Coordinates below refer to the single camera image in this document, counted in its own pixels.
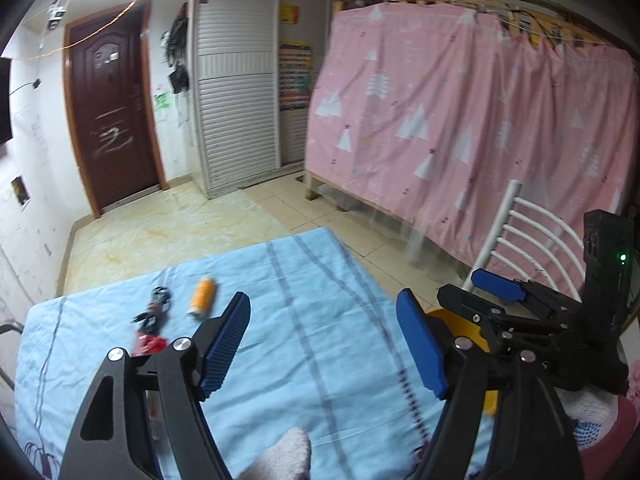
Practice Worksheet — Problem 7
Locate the small orange bottle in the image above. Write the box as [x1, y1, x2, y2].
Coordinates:
[187, 276, 217, 319]

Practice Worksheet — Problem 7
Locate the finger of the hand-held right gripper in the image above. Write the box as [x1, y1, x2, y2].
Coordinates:
[472, 268, 582, 319]
[436, 284, 521, 344]

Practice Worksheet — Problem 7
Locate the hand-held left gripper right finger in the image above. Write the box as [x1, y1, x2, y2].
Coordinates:
[396, 288, 586, 480]

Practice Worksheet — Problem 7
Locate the dark brown wooden door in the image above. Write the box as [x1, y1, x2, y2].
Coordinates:
[62, 0, 169, 220]

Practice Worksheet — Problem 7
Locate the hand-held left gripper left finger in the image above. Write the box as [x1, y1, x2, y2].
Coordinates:
[59, 291, 251, 480]

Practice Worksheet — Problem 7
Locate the white fuzzy clothing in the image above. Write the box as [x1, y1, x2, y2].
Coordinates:
[235, 427, 312, 480]

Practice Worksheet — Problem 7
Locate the pink tree print curtain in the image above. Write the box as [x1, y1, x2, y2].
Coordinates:
[304, 2, 637, 287]

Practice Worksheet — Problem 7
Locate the colourful grid chart poster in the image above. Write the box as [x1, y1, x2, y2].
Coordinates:
[278, 42, 314, 111]

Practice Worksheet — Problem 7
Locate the grey metal chair frame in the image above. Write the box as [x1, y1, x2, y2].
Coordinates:
[0, 322, 24, 392]

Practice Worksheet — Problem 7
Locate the white metal chair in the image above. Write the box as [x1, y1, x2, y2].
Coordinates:
[460, 180, 589, 307]

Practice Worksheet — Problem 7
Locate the black wall television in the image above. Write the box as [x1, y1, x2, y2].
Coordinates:
[0, 57, 14, 147]

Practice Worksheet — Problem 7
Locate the blue printed tablecloth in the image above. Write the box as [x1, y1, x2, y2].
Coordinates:
[14, 227, 501, 480]

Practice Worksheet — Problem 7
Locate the yellow bin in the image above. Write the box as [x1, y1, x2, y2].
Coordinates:
[424, 307, 501, 419]

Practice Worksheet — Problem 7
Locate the small red wrapper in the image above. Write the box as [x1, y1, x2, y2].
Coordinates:
[131, 334, 166, 356]

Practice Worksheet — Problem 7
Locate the white louvered wardrobe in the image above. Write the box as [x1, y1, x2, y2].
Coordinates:
[187, 0, 334, 200]

